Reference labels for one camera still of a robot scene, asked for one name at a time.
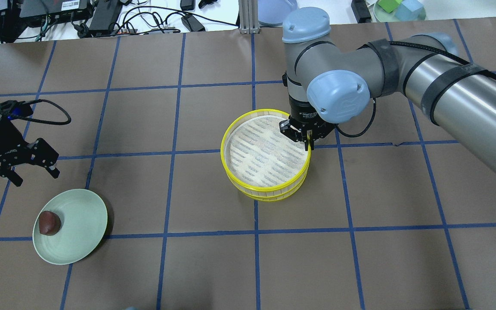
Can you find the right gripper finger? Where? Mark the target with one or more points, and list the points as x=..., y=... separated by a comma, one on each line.
x=308, y=141

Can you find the light green plate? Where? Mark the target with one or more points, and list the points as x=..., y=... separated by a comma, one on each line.
x=84, y=218

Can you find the green plate with blocks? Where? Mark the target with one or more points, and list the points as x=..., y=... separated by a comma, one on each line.
x=384, y=17

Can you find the green foam block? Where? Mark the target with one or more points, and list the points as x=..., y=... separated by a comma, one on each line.
x=389, y=5

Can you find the black electronics box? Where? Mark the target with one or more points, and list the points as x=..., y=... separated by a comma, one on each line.
x=35, y=8

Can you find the brown steamed bun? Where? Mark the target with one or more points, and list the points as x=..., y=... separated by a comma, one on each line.
x=49, y=223

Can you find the blue foam block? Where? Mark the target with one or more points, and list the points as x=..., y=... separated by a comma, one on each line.
x=409, y=10

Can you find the blue plate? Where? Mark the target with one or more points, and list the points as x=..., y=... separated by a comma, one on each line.
x=273, y=12

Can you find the black power adapter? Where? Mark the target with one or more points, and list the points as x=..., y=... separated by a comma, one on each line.
x=192, y=24

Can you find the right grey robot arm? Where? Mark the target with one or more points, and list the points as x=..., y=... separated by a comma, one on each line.
x=327, y=87

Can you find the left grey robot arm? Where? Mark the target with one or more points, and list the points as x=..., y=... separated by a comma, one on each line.
x=46, y=122

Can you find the aluminium frame post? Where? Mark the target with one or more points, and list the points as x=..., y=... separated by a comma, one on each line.
x=248, y=17

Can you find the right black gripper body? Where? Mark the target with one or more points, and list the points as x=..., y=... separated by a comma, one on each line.
x=303, y=114

